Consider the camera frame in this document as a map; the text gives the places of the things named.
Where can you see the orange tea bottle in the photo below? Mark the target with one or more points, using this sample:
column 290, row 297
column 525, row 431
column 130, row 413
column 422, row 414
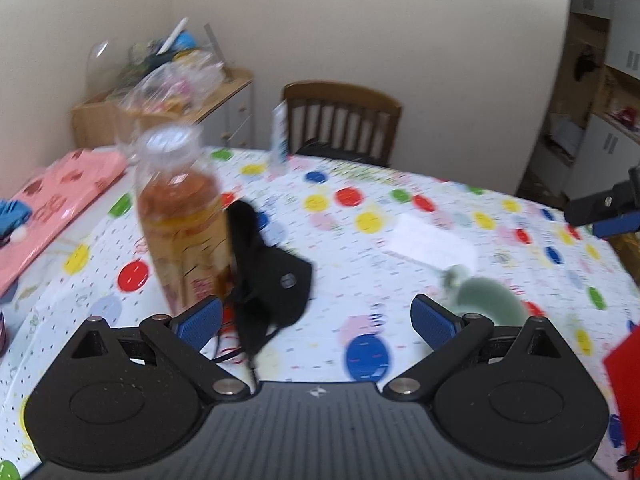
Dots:
column 181, row 214

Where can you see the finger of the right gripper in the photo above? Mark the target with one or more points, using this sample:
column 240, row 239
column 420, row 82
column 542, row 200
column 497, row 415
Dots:
column 624, row 224
column 601, row 206

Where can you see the black drawstring pouch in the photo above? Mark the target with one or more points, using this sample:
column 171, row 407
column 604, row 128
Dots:
column 270, row 289

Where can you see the pale green ceramic mug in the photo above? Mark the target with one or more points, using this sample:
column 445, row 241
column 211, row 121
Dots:
column 465, row 293

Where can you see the brown wooden chair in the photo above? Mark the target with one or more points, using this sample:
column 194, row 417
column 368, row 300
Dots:
column 335, row 120

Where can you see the clear bag of snacks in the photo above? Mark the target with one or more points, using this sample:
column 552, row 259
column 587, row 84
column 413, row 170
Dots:
column 181, row 85

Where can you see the white wall cabinets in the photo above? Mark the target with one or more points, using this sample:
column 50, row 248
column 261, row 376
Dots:
column 590, row 136

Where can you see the wooden side cabinet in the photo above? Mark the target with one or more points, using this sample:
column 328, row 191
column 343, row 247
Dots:
column 226, row 116

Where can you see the red white cardboard box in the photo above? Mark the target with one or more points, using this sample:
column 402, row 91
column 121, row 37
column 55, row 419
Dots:
column 622, row 365

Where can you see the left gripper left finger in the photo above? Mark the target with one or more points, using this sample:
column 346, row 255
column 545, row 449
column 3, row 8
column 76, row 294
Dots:
column 180, row 341

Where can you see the white paper napkin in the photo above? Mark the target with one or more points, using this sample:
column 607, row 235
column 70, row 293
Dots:
column 416, row 240

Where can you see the pink folded cloth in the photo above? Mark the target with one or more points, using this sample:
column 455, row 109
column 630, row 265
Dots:
column 49, row 202

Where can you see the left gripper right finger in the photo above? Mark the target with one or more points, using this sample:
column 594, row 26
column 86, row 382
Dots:
column 454, row 341

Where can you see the white tube of cream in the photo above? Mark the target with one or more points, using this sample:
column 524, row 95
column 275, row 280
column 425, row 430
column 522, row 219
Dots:
column 279, row 138

